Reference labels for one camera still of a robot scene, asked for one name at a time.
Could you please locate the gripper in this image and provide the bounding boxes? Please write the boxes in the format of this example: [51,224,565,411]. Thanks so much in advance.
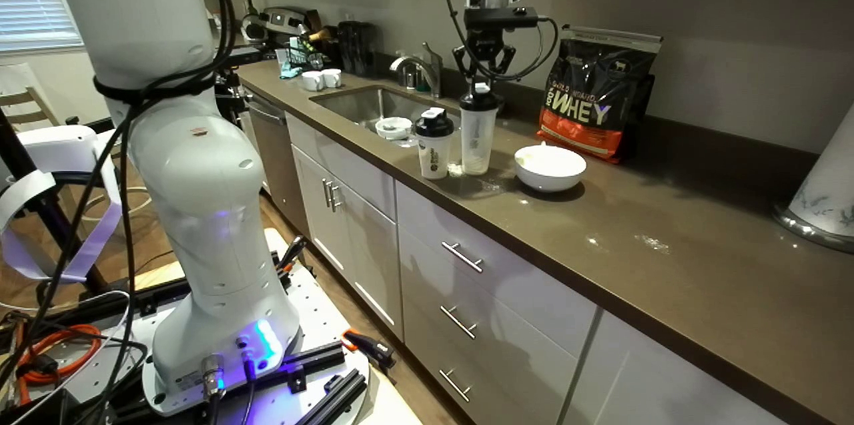
[453,26,518,83]

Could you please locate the black tall bottle lid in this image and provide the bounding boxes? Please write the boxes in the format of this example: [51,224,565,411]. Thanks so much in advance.
[460,83,501,113]

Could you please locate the black short bottle lid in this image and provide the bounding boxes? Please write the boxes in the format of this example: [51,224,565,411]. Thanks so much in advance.
[415,108,456,139]

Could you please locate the tall clear shaker bottle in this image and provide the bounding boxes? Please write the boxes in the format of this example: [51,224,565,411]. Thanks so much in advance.
[460,83,501,176]

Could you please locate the short white shaker bottle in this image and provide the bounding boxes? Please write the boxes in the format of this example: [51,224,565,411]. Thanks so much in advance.
[415,108,456,180]

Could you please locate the steel tap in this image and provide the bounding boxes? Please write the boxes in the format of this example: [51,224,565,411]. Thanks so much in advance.
[390,42,444,99]

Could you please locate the white round container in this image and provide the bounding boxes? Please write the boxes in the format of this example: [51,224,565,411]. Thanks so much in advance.
[374,116,414,141]

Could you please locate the black and orange powder bag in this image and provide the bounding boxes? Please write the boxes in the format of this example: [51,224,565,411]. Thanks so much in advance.
[536,25,664,165]

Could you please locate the steel sink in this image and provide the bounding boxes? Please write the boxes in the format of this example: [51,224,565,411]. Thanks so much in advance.
[310,85,462,147]

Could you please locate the white bowl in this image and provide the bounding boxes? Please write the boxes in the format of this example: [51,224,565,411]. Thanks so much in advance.
[514,143,588,193]

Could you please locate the black coffee maker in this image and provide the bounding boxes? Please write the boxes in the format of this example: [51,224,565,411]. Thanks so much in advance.
[336,20,376,77]

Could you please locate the black dish rack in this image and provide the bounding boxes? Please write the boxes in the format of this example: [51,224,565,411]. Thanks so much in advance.
[288,37,326,73]

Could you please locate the silver and black kitchen appliance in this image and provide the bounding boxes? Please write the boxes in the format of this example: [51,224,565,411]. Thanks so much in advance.
[240,6,322,47]

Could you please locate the white drawer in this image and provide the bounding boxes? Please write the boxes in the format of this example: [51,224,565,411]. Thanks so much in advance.
[402,302,568,425]
[395,180,598,359]
[399,228,580,412]

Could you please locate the dishwasher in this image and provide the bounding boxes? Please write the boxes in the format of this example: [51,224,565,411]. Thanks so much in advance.
[243,90,310,236]

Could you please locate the white cabinet door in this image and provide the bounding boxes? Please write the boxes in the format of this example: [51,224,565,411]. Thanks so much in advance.
[333,179,405,340]
[562,310,791,425]
[291,144,349,274]

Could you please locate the black and orange clamp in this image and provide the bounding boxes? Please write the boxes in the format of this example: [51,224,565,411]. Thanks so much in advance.
[341,328,397,370]
[276,234,312,280]

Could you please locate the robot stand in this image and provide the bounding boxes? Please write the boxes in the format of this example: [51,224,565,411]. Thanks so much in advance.
[0,228,425,425]

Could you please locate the wooden chair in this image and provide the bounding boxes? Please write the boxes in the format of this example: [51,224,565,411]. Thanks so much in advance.
[0,86,62,133]

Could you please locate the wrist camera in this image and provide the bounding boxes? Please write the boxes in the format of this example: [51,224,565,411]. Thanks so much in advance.
[464,7,540,30]

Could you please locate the drawer handle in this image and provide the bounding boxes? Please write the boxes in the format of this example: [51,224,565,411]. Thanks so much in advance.
[441,241,484,274]
[438,368,472,404]
[439,305,478,340]

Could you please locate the camera on tripod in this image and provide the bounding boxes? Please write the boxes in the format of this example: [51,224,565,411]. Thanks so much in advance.
[213,45,253,131]

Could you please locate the orange cable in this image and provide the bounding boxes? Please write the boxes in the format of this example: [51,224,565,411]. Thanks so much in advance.
[15,323,103,407]

